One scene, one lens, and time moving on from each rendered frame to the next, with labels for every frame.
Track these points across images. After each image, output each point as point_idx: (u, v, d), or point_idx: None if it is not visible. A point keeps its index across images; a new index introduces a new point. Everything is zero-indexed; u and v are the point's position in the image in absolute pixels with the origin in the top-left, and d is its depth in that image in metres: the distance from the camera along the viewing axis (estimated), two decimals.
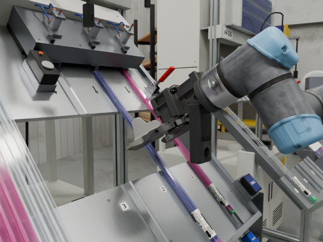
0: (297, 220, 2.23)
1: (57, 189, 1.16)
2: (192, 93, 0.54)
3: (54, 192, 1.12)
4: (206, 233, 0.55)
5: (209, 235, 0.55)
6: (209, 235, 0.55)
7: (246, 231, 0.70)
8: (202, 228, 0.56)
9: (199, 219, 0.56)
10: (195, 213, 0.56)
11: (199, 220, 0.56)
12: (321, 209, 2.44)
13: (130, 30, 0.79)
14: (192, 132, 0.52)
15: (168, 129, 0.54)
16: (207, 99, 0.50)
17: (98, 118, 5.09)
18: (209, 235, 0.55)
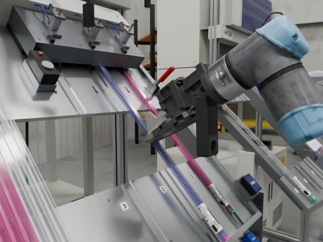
0: (297, 220, 2.23)
1: (57, 189, 1.16)
2: (199, 85, 0.53)
3: (54, 192, 1.12)
4: (212, 227, 0.54)
5: (216, 230, 0.54)
6: (216, 230, 0.54)
7: (246, 231, 0.70)
8: (208, 222, 0.55)
9: (205, 212, 0.55)
10: (201, 207, 0.55)
11: (205, 213, 0.55)
12: (321, 209, 2.44)
13: (130, 30, 0.79)
14: (199, 125, 0.51)
15: (170, 125, 0.54)
16: (214, 90, 0.49)
17: (98, 118, 5.09)
18: (216, 229, 0.54)
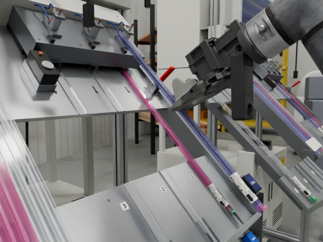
0: (297, 220, 2.23)
1: (57, 189, 1.16)
2: (233, 45, 0.49)
3: (54, 192, 1.12)
4: (247, 197, 0.51)
5: (251, 199, 0.50)
6: (251, 199, 0.50)
7: (246, 231, 0.70)
8: (242, 191, 0.51)
9: (239, 182, 0.52)
10: (234, 176, 0.52)
11: (239, 183, 0.52)
12: (321, 209, 2.44)
13: (130, 30, 0.79)
14: (235, 85, 0.48)
15: (203, 88, 0.50)
16: (253, 47, 0.46)
17: (98, 118, 5.09)
18: (251, 199, 0.50)
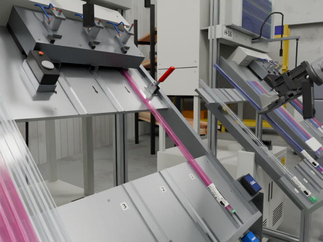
0: (297, 220, 2.23)
1: (57, 189, 1.16)
2: (303, 75, 0.85)
3: (54, 192, 1.12)
4: (313, 163, 0.86)
5: (315, 164, 0.86)
6: (315, 164, 0.86)
7: (246, 231, 0.70)
8: (309, 161, 0.87)
9: (306, 155, 0.87)
10: (303, 151, 0.88)
11: (307, 155, 0.87)
12: (321, 209, 2.44)
13: (130, 30, 0.79)
14: (305, 98, 0.84)
15: (284, 100, 0.86)
16: (316, 77, 0.81)
17: (98, 118, 5.09)
18: (315, 164, 0.86)
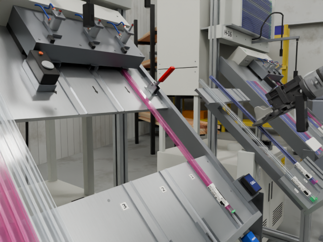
0: (297, 220, 2.23)
1: (57, 189, 1.16)
2: (296, 89, 0.87)
3: (54, 192, 1.12)
4: (306, 175, 0.88)
5: (308, 177, 0.87)
6: (308, 177, 0.87)
7: (246, 231, 0.70)
8: (303, 173, 0.88)
9: (300, 167, 0.89)
10: (297, 164, 0.89)
11: (300, 168, 0.89)
12: (321, 209, 2.44)
13: (130, 30, 0.79)
14: (299, 112, 0.85)
15: (278, 114, 0.88)
16: (309, 92, 0.83)
17: (98, 118, 5.09)
18: (308, 176, 0.87)
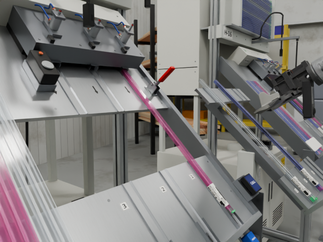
0: (297, 220, 2.23)
1: (57, 189, 1.16)
2: (303, 74, 0.85)
3: (54, 192, 1.12)
4: (312, 182, 0.87)
5: (315, 184, 0.86)
6: (315, 183, 0.86)
7: (246, 231, 0.70)
8: (309, 179, 0.87)
9: (306, 174, 0.88)
10: (303, 170, 0.88)
11: (306, 174, 0.88)
12: (321, 209, 2.44)
13: (130, 30, 0.79)
14: (305, 98, 0.84)
15: (288, 97, 0.85)
16: (317, 77, 0.81)
17: (98, 118, 5.09)
18: (315, 183, 0.86)
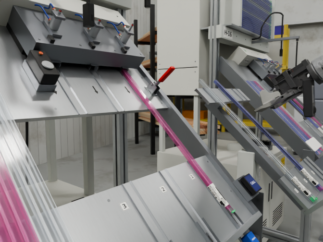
0: (297, 220, 2.23)
1: (57, 189, 1.16)
2: (303, 73, 0.85)
3: (54, 192, 1.12)
4: (312, 182, 0.87)
5: (315, 184, 0.86)
6: (315, 183, 0.86)
7: (246, 231, 0.70)
8: (309, 179, 0.87)
9: (306, 174, 0.88)
10: (303, 170, 0.88)
11: (306, 174, 0.88)
12: (321, 209, 2.44)
13: (130, 30, 0.79)
14: (306, 97, 0.84)
15: (290, 95, 0.85)
16: (317, 76, 0.81)
17: (98, 118, 5.09)
18: (315, 183, 0.86)
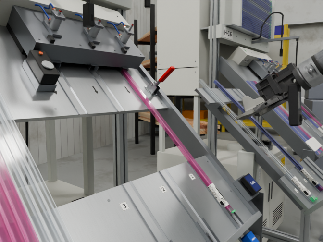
0: (297, 220, 2.23)
1: (57, 189, 1.16)
2: (289, 78, 0.78)
3: (54, 192, 1.12)
4: (312, 182, 0.87)
5: (315, 184, 0.86)
6: (315, 183, 0.86)
7: (246, 231, 0.70)
8: (309, 179, 0.87)
9: (306, 174, 0.88)
10: (303, 170, 0.88)
11: (306, 174, 0.88)
12: (321, 209, 2.44)
13: (130, 30, 0.79)
14: (291, 104, 0.77)
15: (275, 102, 0.78)
16: (304, 81, 0.74)
17: (98, 118, 5.09)
18: (315, 183, 0.86)
